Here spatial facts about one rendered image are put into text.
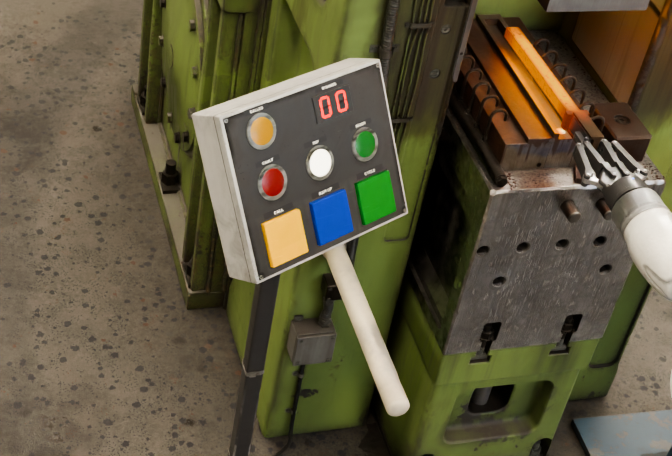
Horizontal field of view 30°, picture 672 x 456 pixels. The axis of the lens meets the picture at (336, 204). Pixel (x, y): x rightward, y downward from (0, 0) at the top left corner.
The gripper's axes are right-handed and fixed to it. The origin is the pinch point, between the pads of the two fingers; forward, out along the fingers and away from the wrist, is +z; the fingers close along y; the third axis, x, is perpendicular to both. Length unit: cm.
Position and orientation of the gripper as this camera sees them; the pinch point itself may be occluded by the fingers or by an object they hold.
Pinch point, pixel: (585, 133)
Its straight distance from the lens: 237.2
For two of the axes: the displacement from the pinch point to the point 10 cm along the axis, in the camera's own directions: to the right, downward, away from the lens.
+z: -2.7, -6.5, 7.1
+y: 9.5, -0.6, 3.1
